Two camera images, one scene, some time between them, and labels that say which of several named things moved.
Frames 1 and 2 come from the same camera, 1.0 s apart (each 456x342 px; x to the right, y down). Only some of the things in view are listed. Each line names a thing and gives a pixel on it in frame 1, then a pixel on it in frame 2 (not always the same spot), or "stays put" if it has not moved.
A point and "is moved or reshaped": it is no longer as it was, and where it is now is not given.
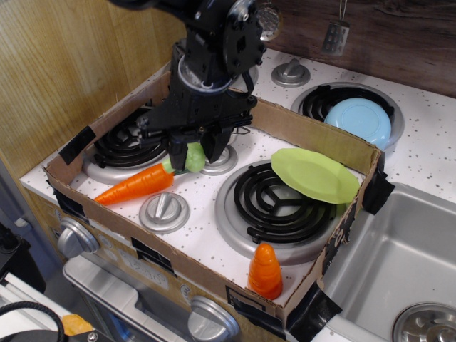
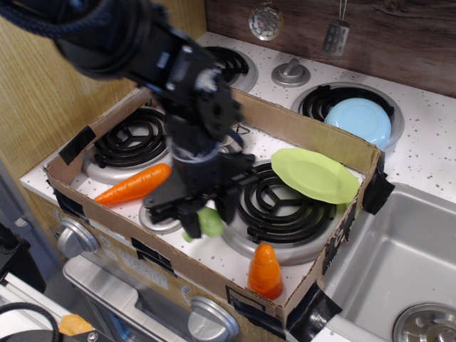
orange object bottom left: (73, 324) stays put
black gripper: (189, 112) -> (207, 164)
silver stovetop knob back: (291, 75) stays put
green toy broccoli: (195, 159) is moved or reshaped
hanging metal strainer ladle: (269, 21) stays put
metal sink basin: (404, 256) stays put
